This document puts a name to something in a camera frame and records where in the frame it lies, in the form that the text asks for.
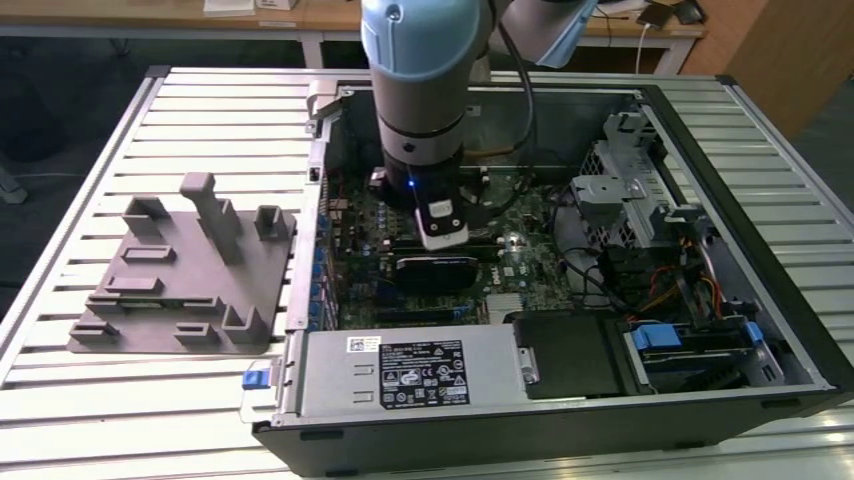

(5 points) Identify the yellow wire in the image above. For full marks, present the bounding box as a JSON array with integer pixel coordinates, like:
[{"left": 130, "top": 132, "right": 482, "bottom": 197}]
[{"left": 630, "top": 237, "right": 696, "bottom": 324}]

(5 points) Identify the silver chipset heatsink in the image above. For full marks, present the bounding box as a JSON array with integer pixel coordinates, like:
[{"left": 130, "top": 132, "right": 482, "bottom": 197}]
[{"left": 485, "top": 293, "right": 530, "bottom": 324}]

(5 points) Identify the white cable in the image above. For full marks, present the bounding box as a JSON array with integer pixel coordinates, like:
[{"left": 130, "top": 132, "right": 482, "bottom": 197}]
[{"left": 632, "top": 20, "right": 654, "bottom": 75}]

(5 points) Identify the black computer mouse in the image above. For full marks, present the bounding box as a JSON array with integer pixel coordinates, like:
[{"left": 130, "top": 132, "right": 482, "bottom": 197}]
[{"left": 674, "top": 0, "right": 708, "bottom": 25}]

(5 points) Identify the green RAM stick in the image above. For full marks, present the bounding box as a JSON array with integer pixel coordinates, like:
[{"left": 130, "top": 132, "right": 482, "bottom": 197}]
[{"left": 114, "top": 298, "right": 217, "bottom": 308}]

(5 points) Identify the blue disk carrier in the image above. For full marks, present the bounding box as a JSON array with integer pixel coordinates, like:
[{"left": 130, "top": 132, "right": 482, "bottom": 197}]
[{"left": 630, "top": 321, "right": 765, "bottom": 354}]

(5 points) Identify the wooden cabinet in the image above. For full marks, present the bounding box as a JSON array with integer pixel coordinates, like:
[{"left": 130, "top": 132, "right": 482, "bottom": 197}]
[{"left": 680, "top": 0, "right": 854, "bottom": 139}]

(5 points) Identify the black PC case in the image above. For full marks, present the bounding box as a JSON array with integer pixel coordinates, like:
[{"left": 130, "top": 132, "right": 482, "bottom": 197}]
[{"left": 238, "top": 74, "right": 854, "bottom": 479}]

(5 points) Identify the black graphics card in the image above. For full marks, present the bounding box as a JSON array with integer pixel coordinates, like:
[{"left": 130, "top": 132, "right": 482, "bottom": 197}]
[{"left": 392, "top": 253, "right": 481, "bottom": 294}]

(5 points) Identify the grey parts rack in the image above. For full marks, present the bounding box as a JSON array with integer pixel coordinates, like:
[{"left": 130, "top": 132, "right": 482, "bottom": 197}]
[{"left": 66, "top": 171, "right": 301, "bottom": 357}]

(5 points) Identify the grey chair leg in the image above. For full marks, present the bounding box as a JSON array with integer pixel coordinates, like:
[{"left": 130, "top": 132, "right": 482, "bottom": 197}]
[{"left": 0, "top": 162, "right": 33, "bottom": 205}]

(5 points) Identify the black plastic shroud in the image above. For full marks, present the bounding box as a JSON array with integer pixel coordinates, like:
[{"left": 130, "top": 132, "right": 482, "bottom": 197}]
[{"left": 514, "top": 309, "right": 633, "bottom": 401}]

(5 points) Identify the orange wire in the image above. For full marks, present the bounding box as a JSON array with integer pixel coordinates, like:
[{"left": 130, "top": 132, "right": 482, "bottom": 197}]
[{"left": 650, "top": 264, "right": 728, "bottom": 314}]

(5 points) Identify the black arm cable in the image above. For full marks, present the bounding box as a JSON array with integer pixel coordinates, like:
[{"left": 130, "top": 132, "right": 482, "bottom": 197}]
[{"left": 493, "top": 0, "right": 541, "bottom": 211}]

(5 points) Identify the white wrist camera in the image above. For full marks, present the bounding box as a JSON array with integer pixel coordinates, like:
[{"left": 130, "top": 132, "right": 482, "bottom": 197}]
[{"left": 413, "top": 197, "right": 472, "bottom": 251}]

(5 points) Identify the black power adapter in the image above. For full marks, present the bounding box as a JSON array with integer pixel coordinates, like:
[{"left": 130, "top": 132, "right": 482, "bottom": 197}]
[{"left": 636, "top": 3, "right": 677, "bottom": 27}]

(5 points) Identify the grey metal drive cage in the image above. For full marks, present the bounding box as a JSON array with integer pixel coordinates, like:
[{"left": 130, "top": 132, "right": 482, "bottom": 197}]
[{"left": 566, "top": 112, "right": 713, "bottom": 254}]

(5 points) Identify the black RAM slot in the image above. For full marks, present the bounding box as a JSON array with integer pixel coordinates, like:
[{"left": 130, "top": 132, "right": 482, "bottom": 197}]
[
  {"left": 392, "top": 236, "right": 501, "bottom": 244},
  {"left": 392, "top": 247, "right": 501, "bottom": 256},
  {"left": 392, "top": 253, "right": 501, "bottom": 262},
  {"left": 392, "top": 242, "right": 501, "bottom": 250}
]

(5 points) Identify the green motherboard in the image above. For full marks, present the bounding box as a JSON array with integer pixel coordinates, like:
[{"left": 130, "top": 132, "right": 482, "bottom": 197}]
[{"left": 323, "top": 164, "right": 580, "bottom": 331}]

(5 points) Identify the grey power supply unit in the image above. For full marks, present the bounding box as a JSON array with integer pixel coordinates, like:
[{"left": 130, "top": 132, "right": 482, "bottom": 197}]
[{"left": 293, "top": 327, "right": 529, "bottom": 419}]

